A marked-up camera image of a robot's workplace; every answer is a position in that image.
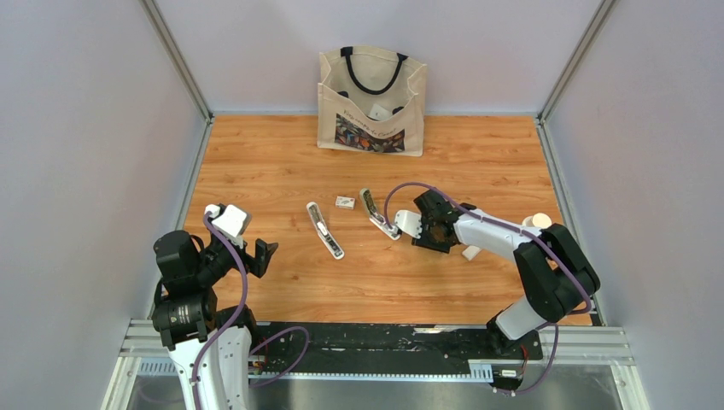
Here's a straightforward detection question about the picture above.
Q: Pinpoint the staples tray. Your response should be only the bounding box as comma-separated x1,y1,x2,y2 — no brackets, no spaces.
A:
462,246,482,261

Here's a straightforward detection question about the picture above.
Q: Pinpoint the grey stapler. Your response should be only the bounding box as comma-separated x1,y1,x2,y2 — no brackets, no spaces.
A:
359,188,401,240

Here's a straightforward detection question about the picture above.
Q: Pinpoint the white stapler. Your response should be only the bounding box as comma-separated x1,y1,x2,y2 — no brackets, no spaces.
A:
306,202,345,260

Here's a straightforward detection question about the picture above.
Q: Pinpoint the white staples box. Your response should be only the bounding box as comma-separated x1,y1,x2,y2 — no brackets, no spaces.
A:
335,196,356,210

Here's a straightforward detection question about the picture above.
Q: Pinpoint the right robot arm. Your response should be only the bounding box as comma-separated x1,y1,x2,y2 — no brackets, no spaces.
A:
412,189,600,358

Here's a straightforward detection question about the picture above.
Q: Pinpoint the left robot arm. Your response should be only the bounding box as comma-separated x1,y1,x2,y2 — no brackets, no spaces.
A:
151,231,261,409

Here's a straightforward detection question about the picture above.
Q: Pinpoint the white plastic bottle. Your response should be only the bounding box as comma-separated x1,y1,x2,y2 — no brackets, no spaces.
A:
522,213,553,229

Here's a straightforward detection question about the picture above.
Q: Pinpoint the beige canvas tote bag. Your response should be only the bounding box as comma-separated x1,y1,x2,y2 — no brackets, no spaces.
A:
317,45,428,157

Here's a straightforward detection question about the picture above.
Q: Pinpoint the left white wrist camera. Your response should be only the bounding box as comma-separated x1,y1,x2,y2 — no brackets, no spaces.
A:
204,204,252,248

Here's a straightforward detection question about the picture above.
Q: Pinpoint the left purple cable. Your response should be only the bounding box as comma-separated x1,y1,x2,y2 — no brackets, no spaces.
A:
189,210,311,410

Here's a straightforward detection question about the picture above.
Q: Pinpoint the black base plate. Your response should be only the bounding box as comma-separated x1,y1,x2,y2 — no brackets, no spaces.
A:
250,322,544,376

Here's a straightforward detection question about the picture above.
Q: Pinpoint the aluminium frame rail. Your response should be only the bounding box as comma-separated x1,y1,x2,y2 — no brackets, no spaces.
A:
98,319,651,410

